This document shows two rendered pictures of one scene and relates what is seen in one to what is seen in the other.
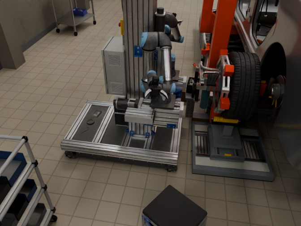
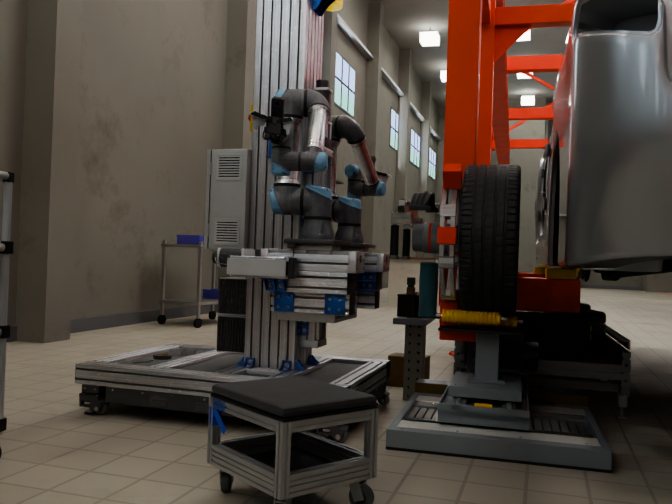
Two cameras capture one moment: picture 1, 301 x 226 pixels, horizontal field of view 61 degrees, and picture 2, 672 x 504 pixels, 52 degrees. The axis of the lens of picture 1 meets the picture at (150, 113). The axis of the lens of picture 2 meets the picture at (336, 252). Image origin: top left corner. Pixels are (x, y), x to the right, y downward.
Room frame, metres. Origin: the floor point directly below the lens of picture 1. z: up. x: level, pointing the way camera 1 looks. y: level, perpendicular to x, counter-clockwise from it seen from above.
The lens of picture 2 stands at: (-0.90, -0.62, 0.75)
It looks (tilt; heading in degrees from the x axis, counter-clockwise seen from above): 0 degrees down; 8
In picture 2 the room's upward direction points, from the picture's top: 2 degrees clockwise
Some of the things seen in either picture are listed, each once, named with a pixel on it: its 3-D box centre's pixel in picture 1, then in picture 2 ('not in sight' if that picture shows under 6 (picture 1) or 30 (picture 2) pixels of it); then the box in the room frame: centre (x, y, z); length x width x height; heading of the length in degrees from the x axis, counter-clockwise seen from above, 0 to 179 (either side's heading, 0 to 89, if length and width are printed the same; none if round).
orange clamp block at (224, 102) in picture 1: (224, 103); (447, 235); (1.89, -0.67, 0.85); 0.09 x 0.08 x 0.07; 174
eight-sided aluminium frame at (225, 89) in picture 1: (220, 84); (452, 238); (2.21, -0.70, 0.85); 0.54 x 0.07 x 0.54; 174
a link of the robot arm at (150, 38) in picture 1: (148, 63); (288, 152); (1.97, 0.02, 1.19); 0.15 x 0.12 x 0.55; 96
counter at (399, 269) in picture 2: not in sight; (422, 280); (11.00, -0.41, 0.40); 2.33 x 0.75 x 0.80; 172
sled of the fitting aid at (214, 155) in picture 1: (224, 141); (485, 403); (2.14, -0.86, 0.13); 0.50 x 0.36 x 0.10; 174
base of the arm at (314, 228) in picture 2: (163, 95); (317, 228); (1.98, -0.12, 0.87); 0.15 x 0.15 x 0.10
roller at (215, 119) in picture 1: (225, 119); (471, 317); (2.08, -0.78, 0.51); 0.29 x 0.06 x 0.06; 84
